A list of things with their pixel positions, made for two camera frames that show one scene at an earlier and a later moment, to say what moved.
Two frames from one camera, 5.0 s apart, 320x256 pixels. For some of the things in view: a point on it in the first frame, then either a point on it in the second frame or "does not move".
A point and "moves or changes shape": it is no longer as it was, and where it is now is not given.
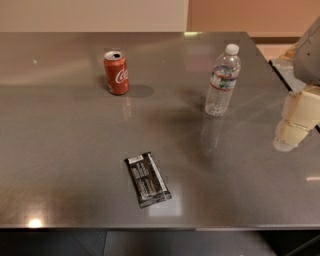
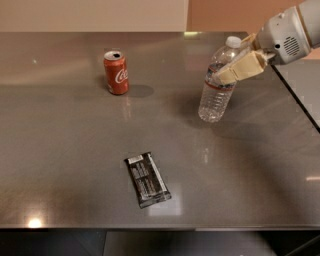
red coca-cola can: [116, 72] does not move
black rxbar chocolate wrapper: [147, 180] does not move
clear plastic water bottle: [223, 81] moves or changes shape
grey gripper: [308, 56] to [281, 36]
